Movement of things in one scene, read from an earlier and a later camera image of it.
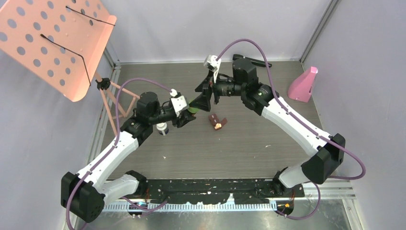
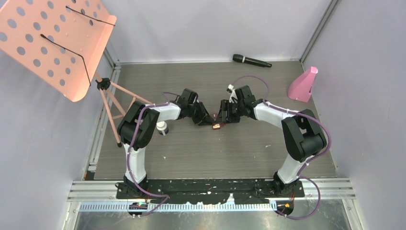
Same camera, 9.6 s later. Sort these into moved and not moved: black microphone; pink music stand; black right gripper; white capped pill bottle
Moved: black right gripper
Not moved: pink music stand; black microphone; white capped pill bottle
